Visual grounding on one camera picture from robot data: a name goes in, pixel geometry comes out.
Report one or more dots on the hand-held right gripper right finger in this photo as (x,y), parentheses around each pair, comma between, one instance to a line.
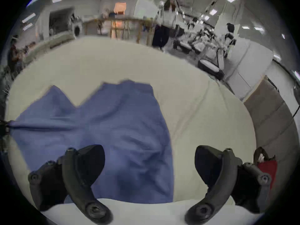
(218,172)

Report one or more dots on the blue garment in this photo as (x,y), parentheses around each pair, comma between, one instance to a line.
(121,130)

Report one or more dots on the long wooden table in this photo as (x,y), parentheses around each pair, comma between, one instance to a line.
(121,20)

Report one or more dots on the white washing machine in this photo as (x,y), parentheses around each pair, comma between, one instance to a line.
(76,29)

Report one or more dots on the group of robots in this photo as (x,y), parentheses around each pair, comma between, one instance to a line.
(211,68)

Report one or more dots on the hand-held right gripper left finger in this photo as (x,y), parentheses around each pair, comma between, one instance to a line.
(77,172)

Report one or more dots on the red bag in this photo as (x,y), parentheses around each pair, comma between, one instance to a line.
(268,169)

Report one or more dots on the grey-brown padded headboard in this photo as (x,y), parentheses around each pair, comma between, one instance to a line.
(269,116)

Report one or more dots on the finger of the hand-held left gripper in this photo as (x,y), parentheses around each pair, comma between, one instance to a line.
(3,128)

